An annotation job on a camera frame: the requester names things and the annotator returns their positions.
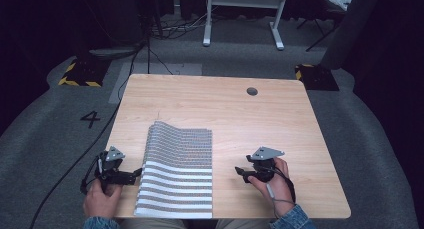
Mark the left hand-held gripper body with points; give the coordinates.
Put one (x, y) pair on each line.
(111, 170)

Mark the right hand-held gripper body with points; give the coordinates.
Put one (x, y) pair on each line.
(265, 165)

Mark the grey white striped cloth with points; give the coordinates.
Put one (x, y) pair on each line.
(178, 169)

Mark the person's right hand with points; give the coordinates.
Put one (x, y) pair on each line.
(276, 189)

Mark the person's left hand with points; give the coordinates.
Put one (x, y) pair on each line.
(100, 200)

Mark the dark round table grommet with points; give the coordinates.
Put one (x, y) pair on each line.
(252, 91)

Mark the black yellow striped stand base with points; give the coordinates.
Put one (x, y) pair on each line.
(83, 74)
(316, 77)

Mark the dark stand with round foot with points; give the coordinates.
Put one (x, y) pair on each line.
(113, 50)

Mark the black chair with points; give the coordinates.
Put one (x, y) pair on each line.
(328, 19)

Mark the grey curtain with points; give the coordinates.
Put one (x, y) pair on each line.
(353, 25)

